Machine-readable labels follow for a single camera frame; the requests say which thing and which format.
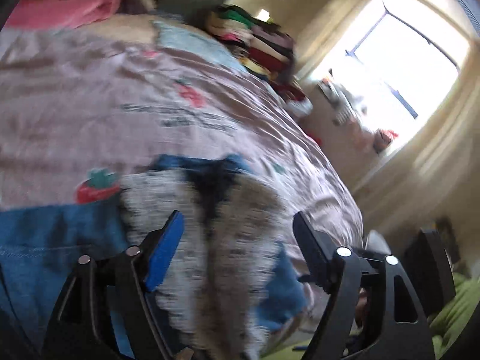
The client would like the pink strawberry bear quilt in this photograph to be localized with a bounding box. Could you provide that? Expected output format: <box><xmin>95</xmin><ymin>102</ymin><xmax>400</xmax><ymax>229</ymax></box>
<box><xmin>0</xmin><ymin>12</ymin><xmax>365</xmax><ymax>357</ymax></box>

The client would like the stack of folded clothes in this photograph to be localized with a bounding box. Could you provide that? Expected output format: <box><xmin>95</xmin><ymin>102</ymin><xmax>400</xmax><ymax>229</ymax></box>
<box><xmin>205</xmin><ymin>5</ymin><xmax>296</xmax><ymax>85</ymax></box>

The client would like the blue denim pants lace hem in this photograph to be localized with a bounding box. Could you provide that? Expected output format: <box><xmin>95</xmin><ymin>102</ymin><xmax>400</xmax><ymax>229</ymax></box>
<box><xmin>1</xmin><ymin>154</ymin><xmax>307</xmax><ymax>359</ymax></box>

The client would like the striped dark garment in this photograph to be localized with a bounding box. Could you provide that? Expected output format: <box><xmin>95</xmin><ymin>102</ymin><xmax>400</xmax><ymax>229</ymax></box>
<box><xmin>117</xmin><ymin>0</ymin><xmax>158</xmax><ymax>15</ymax></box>

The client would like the window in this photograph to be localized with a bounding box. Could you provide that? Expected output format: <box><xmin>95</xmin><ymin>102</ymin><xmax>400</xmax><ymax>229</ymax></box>
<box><xmin>310</xmin><ymin>0</ymin><xmax>470</xmax><ymax>138</ymax></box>

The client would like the clutter on window sill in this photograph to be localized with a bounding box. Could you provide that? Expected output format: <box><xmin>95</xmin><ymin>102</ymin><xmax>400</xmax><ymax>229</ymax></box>
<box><xmin>317</xmin><ymin>78</ymin><xmax>399</xmax><ymax>155</ymax></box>

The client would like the cream curtain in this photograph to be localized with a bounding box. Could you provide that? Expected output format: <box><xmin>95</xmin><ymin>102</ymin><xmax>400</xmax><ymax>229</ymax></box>
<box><xmin>353</xmin><ymin>88</ymin><xmax>479</xmax><ymax>237</ymax></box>

